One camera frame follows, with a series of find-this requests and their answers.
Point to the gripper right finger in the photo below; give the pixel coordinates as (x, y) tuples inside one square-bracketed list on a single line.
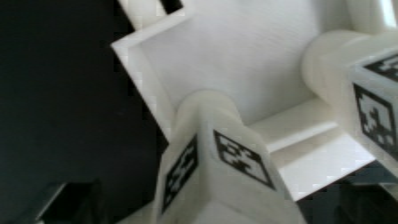
[(368, 204)]

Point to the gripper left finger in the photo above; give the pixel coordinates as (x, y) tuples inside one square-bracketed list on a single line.
[(75, 206)]

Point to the white chair leg with tag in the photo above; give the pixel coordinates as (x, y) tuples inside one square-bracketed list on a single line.
[(351, 75)]

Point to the white chair seat part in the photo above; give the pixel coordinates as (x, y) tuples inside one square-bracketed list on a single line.
[(226, 45)]

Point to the white obstacle fence wall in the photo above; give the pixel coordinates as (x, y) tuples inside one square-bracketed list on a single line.
[(319, 163)]

